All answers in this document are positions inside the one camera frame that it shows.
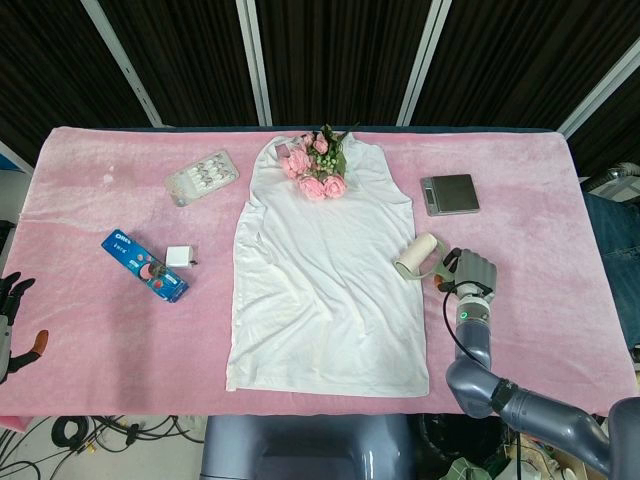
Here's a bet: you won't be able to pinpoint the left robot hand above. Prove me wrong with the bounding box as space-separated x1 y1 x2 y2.
0 272 51 386

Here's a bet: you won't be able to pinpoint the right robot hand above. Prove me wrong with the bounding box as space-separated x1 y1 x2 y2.
432 246 499 302

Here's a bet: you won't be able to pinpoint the green lint roller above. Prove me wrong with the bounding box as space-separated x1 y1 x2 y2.
391 232 449 282

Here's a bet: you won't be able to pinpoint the white sleeveless shirt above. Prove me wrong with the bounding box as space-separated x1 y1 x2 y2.
224 132 431 399

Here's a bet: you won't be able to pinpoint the pink plush tablecloth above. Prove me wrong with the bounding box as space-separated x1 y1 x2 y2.
0 124 636 419

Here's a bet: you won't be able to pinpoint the grey digital kitchen scale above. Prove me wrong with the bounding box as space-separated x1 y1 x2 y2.
418 173 481 217

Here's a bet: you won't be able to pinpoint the blue Oreo cookie box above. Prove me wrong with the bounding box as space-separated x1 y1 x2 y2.
99 228 191 305

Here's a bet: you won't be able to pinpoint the blue white panel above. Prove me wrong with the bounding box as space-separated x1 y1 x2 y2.
0 140 36 175

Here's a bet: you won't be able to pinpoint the blue denim fabric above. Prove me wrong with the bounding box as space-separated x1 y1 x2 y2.
582 192 640 351

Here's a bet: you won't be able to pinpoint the grey metal equipment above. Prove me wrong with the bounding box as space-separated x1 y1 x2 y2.
582 162 640 201

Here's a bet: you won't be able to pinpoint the black waste bin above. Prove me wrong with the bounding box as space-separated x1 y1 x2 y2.
417 413 506 476

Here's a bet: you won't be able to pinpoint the white charger plug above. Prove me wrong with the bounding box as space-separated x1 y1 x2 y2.
164 243 201 271

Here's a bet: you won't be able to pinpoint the pink rose bouquet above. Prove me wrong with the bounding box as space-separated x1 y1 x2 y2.
280 123 361 204

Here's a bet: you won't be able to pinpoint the clear plastic blister pack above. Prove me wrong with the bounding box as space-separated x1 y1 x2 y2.
164 150 241 209

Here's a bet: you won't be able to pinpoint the grey robot torso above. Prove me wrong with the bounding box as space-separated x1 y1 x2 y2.
199 414 416 480

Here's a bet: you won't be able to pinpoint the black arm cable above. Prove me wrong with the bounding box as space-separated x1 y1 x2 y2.
442 282 481 362

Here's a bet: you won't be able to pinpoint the black floor cables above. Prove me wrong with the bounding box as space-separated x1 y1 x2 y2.
0 414 206 480

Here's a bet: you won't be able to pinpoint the white frame post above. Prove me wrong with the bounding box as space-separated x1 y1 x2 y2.
234 0 274 126
559 34 640 139
399 0 454 126
79 0 164 126

